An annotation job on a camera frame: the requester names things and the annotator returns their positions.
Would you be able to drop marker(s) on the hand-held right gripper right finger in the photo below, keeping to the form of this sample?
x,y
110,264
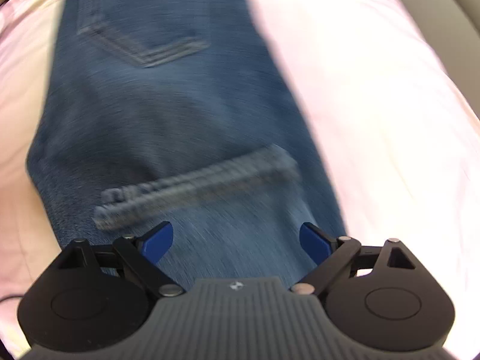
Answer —
x,y
313,243

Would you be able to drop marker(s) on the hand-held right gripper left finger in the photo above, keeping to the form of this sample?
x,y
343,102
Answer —
x,y
159,242

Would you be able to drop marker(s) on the blue denim pants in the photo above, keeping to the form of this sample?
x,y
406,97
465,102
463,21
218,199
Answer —
x,y
168,120

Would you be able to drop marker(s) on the grey padded headboard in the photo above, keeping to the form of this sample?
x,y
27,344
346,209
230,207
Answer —
x,y
446,3

